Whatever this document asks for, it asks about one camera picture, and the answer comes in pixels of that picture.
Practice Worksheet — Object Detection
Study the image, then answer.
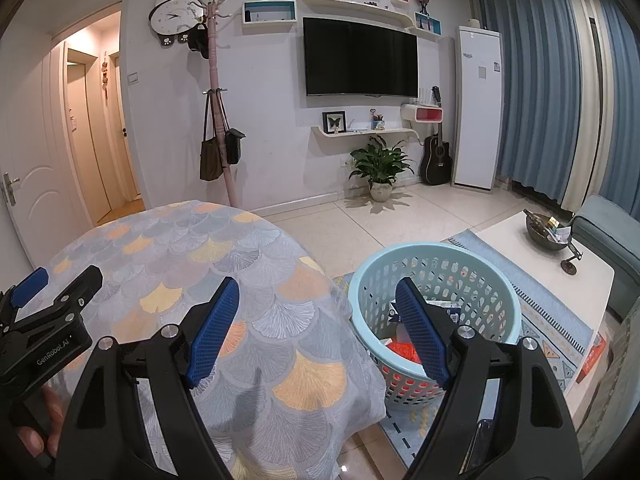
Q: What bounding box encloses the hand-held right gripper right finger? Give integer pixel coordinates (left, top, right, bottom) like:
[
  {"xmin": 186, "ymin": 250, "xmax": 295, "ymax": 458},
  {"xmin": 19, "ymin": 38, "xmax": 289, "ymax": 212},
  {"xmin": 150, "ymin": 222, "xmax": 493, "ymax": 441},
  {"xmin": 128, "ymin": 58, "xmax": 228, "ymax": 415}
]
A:
[{"xmin": 395, "ymin": 277, "xmax": 583, "ymax": 480}]

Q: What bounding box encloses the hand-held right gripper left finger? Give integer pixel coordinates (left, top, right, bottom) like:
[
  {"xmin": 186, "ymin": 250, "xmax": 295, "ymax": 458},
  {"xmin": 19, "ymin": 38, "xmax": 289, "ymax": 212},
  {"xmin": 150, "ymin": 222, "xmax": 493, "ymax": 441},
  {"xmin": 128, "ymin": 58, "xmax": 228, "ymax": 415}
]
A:
[{"xmin": 52, "ymin": 276, "xmax": 241, "ymax": 480}]

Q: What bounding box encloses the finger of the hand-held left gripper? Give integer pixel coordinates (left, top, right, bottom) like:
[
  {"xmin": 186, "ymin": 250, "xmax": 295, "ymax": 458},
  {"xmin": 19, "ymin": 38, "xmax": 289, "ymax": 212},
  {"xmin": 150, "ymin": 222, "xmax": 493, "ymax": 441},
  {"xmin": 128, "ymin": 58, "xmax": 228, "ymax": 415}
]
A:
[
  {"xmin": 0, "ymin": 267, "xmax": 50, "ymax": 311},
  {"xmin": 12, "ymin": 265, "xmax": 103, "ymax": 333}
]

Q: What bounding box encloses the orange plastic bag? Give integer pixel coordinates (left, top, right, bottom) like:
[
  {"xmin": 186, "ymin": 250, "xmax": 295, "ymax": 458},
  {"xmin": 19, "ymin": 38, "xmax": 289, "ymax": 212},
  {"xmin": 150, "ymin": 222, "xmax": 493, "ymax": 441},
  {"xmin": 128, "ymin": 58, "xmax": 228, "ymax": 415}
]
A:
[{"xmin": 385, "ymin": 340, "xmax": 423, "ymax": 363}]

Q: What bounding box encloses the white and blue carton box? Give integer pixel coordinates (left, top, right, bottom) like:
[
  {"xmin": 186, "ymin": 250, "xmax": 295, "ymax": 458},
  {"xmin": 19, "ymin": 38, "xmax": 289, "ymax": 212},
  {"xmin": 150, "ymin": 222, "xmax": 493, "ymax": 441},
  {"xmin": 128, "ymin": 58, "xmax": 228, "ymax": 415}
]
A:
[{"xmin": 389, "ymin": 299, "xmax": 463, "ymax": 326}]

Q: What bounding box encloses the light blue plastic basket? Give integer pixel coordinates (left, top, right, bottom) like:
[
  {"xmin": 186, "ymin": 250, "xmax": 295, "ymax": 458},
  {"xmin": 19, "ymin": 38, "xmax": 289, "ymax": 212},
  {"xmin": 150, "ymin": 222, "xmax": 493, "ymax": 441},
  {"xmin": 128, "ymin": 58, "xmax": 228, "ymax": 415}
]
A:
[{"xmin": 347, "ymin": 242, "xmax": 523, "ymax": 411}]

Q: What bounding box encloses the person's left hand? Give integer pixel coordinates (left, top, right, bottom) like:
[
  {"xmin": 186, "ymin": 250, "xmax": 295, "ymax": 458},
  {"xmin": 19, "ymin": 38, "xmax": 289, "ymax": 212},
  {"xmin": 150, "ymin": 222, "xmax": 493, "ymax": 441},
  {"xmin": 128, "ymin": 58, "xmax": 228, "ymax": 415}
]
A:
[{"xmin": 14, "ymin": 385, "xmax": 68, "ymax": 461}]

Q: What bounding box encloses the white door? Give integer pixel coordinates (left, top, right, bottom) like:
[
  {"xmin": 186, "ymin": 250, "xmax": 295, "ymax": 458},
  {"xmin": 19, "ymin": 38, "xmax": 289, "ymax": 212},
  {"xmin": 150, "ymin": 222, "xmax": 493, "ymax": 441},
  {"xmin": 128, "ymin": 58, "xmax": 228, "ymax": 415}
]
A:
[{"xmin": 0, "ymin": 40, "xmax": 96, "ymax": 266}]

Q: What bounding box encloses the white coffee table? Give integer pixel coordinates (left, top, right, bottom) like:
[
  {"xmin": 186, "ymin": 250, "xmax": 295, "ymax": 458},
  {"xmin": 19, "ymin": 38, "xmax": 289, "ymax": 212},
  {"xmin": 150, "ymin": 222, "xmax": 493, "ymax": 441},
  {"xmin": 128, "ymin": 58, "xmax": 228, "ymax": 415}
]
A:
[{"xmin": 475, "ymin": 212, "xmax": 616, "ymax": 431}]

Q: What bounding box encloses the dark bowl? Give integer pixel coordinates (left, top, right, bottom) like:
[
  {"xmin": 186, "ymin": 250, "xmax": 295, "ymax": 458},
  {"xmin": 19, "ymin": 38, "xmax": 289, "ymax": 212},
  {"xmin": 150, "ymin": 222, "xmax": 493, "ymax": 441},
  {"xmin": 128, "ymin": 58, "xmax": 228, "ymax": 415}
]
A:
[{"xmin": 525, "ymin": 209, "xmax": 575, "ymax": 252}]

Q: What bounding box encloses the small metal ornament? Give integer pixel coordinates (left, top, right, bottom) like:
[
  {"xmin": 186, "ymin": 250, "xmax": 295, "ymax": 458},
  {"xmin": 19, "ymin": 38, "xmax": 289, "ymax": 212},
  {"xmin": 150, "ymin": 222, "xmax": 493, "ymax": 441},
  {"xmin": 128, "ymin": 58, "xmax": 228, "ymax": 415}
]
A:
[{"xmin": 560, "ymin": 240, "xmax": 585, "ymax": 276}]

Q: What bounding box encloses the potted green plant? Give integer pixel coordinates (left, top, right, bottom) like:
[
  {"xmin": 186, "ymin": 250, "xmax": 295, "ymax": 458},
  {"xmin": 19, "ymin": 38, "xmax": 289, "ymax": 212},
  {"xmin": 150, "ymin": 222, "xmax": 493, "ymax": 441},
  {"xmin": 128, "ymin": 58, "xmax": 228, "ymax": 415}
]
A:
[{"xmin": 348, "ymin": 135, "xmax": 416, "ymax": 203}]

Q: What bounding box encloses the brown tote bag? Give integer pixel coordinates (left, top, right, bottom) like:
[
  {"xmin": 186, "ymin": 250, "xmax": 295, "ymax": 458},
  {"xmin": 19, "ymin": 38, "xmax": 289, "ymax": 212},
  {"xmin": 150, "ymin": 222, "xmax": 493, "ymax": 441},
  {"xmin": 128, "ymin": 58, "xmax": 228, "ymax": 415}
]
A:
[{"xmin": 200, "ymin": 91, "xmax": 225, "ymax": 182}]

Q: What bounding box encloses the black acoustic guitar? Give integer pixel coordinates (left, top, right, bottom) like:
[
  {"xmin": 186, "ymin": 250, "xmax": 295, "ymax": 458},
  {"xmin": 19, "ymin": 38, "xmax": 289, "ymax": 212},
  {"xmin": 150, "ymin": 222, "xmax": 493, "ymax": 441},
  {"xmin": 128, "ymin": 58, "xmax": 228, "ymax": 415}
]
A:
[{"xmin": 419, "ymin": 86, "xmax": 453, "ymax": 186}]

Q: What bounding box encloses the red and white carton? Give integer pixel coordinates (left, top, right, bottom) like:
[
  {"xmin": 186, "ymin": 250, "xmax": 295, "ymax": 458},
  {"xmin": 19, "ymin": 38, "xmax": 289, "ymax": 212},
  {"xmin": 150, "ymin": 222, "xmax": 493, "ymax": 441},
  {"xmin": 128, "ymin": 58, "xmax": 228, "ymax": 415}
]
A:
[{"xmin": 580, "ymin": 332, "xmax": 607, "ymax": 383}]

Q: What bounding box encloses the small black bag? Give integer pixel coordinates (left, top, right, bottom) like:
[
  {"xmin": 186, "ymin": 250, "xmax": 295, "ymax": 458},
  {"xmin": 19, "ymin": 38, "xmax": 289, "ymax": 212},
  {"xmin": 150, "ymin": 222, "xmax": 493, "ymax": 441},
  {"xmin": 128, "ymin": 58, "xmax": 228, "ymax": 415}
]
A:
[{"xmin": 225, "ymin": 127, "xmax": 246, "ymax": 166}]

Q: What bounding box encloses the teal sofa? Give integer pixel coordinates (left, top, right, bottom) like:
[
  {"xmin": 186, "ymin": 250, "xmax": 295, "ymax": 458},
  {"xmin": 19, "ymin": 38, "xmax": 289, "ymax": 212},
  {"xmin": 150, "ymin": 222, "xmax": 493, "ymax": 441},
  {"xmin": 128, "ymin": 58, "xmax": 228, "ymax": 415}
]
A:
[{"xmin": 570, "ymin": 195, "xmax": 640, "ymax": 321}]

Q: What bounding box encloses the white and red shelf box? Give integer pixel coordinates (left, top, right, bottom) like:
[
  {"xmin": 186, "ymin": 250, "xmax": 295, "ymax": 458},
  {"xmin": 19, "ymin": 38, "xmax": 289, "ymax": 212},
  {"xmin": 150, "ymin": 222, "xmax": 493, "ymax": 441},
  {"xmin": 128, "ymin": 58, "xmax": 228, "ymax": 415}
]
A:
[{"xmin": 401, "ymin": 103, "xmax": 445, "ymax": 126}]

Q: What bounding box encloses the white standing air conditioner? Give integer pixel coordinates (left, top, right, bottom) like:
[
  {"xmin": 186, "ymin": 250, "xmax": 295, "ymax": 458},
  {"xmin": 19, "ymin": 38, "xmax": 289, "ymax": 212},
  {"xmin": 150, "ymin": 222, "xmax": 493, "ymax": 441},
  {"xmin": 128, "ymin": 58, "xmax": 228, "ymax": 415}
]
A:
[{"xmin": 452, "ymin": 25, "xmax": 505, "ymax": 192}]

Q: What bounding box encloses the blue curtain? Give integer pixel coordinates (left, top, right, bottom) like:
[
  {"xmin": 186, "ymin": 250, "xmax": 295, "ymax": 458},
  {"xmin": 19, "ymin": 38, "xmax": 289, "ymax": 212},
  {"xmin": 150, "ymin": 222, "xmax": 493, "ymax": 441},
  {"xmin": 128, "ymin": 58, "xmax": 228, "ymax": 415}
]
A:
[
  {"xmin": 472, "ymin": 0, "xmax": 586, "ymax": 208},
  {"xmin": 595, "ymin": 0, "xmax": 640, "ymax": 211}
]

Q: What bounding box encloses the pink coat rack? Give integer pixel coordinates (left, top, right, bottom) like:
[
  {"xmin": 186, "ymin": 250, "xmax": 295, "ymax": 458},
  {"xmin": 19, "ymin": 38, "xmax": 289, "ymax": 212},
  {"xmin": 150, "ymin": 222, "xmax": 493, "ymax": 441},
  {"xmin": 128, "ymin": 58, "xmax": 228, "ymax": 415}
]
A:
[{"xmin": 185, "ymin": 0, "xmax": 241, "ymax": 208}]

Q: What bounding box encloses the beige curtain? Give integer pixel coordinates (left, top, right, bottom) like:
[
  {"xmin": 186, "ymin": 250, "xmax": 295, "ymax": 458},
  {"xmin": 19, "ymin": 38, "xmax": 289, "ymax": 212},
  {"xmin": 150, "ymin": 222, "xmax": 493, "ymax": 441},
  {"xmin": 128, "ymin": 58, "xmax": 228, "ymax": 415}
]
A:
[{"xmin": 560, "ymin": 0, "xmax": 608, "ymax": 211}]

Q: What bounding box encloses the black hat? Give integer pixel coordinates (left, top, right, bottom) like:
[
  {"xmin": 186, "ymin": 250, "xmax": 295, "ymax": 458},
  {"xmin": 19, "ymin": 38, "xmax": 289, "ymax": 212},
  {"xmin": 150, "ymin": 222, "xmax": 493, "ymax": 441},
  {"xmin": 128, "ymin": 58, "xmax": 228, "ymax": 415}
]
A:
[{"xmin": 187, "ymin": 24, "xmax": 211, "ymax": 60}]

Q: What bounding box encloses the white box shelf teal inside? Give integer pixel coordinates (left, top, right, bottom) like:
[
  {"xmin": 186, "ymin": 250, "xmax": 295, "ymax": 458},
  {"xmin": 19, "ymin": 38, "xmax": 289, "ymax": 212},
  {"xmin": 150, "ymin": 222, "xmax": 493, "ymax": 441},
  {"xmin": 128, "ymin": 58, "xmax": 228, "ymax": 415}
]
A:
[{"xmin": 242, "ymin": 0, "xmax": 298, "ymax": 24}]

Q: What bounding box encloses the metal door handle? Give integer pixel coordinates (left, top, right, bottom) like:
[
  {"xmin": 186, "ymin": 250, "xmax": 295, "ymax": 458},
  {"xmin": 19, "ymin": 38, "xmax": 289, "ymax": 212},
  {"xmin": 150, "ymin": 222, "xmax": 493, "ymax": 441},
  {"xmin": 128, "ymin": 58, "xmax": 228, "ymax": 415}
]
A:
[{"xmin": 1, "ymin": 172, "xmax": 21, "ymax": 206}]

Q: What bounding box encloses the white lower wall shelf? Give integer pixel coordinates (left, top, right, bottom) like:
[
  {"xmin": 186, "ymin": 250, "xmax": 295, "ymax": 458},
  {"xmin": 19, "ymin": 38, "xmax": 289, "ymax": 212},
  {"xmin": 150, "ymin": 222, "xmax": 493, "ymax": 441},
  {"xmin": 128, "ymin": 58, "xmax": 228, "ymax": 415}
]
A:
[{"xmin": 311, "ymin": 125, "xmax": 420, "ymax": 148}]

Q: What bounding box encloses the black wall television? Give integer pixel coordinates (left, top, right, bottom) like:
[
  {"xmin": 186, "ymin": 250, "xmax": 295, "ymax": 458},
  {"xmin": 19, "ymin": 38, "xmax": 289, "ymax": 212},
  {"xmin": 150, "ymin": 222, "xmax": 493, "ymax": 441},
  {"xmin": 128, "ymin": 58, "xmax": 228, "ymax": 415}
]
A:
[{"xmin": 302, "ymin": 16, "xmax": 420, "ymax": 97}]

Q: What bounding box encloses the panda wall clock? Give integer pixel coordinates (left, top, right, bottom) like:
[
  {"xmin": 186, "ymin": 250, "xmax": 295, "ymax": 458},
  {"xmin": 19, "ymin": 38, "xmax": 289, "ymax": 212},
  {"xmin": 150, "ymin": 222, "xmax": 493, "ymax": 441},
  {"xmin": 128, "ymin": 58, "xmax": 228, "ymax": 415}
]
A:
[{"xmin": 150, "ymin": 0, "xmax": 208, "ymax": 47}]

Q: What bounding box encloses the white curved wall shelf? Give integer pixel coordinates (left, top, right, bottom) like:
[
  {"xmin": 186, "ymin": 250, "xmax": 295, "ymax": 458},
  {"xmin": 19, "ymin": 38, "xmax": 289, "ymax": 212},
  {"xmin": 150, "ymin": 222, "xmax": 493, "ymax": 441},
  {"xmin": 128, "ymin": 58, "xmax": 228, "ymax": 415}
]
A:
[{"xmin": 301, "ymin": 0, "xmax": 443, "ymax": 38}]

